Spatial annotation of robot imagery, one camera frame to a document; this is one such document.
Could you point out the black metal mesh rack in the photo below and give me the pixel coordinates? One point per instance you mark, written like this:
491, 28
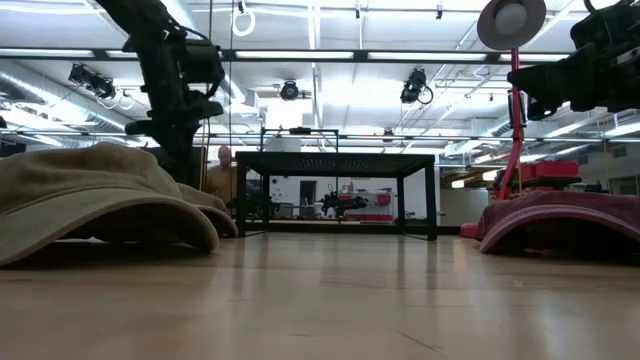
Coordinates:
335, 164

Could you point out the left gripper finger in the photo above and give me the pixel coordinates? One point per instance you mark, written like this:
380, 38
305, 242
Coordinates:
190, 162
171, 157

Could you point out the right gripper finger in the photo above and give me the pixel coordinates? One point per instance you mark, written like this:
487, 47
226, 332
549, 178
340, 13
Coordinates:
540, 109
560, 77

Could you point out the black overhead frame bar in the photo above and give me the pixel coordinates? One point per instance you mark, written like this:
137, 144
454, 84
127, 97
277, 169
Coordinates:
360, 55

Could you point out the black table border rail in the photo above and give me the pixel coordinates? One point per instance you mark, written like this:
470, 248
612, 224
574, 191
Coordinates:
350, 227

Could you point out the red desk lamp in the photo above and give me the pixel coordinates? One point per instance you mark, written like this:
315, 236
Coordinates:
510, 22

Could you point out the black background robot arm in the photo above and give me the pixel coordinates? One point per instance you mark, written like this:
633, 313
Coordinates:
340, 202

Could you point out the black ceiling spotlight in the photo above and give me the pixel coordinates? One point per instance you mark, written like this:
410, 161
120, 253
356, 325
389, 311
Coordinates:
289, 91
102, 87
414, 85

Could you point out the beige baseball cap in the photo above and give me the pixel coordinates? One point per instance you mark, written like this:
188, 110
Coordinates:
215, 212
75, 200

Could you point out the white shelf with red bins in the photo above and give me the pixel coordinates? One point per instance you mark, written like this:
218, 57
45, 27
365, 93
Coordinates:
383, 199

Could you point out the maroon baseball cap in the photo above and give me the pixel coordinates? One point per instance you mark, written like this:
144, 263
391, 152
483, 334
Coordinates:
550, 210

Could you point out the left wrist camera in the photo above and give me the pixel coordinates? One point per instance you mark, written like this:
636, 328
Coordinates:
200, 65

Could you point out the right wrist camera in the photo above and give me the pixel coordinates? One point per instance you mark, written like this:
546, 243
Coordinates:
597, 30

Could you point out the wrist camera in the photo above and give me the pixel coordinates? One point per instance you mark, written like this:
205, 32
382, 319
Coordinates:
597, 30
200, 65

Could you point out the red storage bin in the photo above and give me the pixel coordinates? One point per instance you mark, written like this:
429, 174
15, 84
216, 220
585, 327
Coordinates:
550, 170

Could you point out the person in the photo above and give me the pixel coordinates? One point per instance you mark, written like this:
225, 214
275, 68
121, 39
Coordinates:
222, 185

